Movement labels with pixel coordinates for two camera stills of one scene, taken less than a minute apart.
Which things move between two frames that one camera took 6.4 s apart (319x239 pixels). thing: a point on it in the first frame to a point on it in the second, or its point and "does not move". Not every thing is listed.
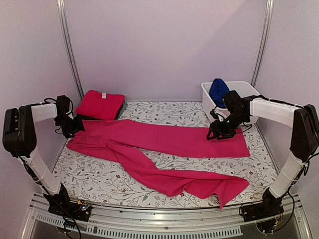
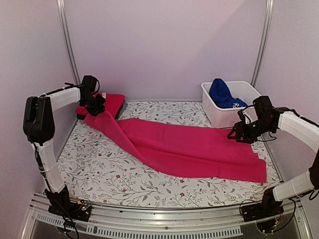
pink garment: x=120 y=141 to x=190 y=147
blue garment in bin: x=218 y=90 does not move
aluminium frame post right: x=269 y=11 does not move
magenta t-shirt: x=100 y=105 does not move
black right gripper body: x=227 y=130 to x=250 y=134
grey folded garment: x=121 y=110 does not move
